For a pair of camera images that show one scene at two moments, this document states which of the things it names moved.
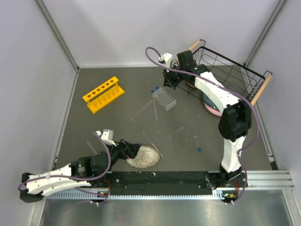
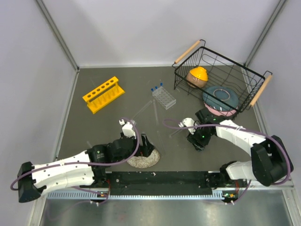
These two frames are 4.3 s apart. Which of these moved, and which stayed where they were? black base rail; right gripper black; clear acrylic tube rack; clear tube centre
Moved: right gripper black
Stayed: clear acrylic tube rack; clear tube centre; black base rail
